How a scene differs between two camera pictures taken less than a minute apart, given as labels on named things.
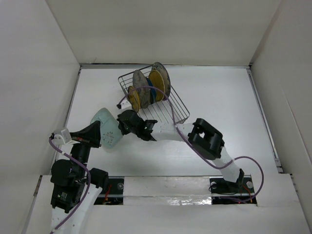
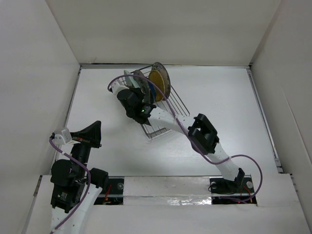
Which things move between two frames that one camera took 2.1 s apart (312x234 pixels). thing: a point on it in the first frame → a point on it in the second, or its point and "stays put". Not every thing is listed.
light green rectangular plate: [110, 133] → [129, 81]
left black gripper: [90, 135] stays put
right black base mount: [224, 191] stays put
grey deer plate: [140, 80] stays put
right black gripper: [124, 130] → [137, 91]
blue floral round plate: [160, 68] stays put
